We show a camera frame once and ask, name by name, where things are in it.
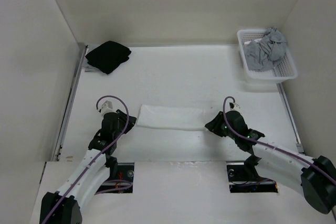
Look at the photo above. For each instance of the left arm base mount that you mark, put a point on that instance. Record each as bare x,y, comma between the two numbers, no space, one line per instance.
120,180

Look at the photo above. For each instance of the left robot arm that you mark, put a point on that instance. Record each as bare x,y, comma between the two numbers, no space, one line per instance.
97,173

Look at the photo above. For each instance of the grey tank top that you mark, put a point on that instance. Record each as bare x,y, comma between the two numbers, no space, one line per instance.
267,53

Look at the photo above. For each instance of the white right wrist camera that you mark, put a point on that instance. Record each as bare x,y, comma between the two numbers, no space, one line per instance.
234,106

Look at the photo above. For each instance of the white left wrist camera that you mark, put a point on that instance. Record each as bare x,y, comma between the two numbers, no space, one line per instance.
106,107

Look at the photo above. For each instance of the white tank top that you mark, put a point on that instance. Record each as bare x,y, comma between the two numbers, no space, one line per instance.
165,118

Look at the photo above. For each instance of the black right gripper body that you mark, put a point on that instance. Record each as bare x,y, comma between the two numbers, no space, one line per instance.
219,127

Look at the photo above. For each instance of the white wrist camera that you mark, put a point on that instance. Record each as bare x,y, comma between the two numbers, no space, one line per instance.
106,107
234,106

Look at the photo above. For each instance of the folded black tank top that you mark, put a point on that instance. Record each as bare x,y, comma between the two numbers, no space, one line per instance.
108,56

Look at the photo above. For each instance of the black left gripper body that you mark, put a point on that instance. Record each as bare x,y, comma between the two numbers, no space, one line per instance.
123,121

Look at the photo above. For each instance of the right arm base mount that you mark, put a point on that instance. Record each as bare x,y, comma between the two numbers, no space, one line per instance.
242,181

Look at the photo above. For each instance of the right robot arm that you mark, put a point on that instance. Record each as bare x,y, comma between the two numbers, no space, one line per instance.
312,178

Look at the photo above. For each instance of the white plastic basket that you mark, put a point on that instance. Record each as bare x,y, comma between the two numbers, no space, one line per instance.
286,70

